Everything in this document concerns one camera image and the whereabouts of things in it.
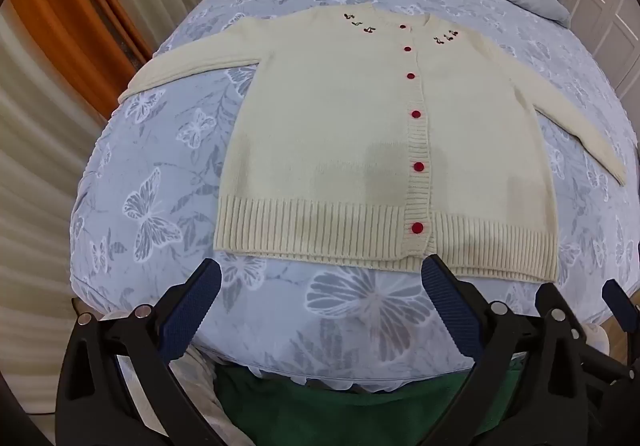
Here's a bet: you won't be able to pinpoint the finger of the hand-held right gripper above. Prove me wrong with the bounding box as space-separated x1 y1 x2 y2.
601 279 640 332
581 342 640 389

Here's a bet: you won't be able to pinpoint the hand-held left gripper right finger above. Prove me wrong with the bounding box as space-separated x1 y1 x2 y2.
421 253 596 446

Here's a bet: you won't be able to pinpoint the cream sheer curtain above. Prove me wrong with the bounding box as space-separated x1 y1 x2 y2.
0 0 213 422

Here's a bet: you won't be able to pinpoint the cream knit cardigan red buttons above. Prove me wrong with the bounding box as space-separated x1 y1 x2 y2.
118 4 628 284

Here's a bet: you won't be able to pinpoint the bed with butterfly print sheet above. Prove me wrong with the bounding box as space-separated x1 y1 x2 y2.
70 0 640 389

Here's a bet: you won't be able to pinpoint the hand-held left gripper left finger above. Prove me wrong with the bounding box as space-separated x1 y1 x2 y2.
55 259 223 446

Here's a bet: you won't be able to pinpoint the orange curtain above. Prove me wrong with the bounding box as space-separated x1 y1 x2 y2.
10 0 153 119

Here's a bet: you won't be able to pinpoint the person's green clothing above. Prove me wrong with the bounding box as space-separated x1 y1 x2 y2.
215 361 521 446

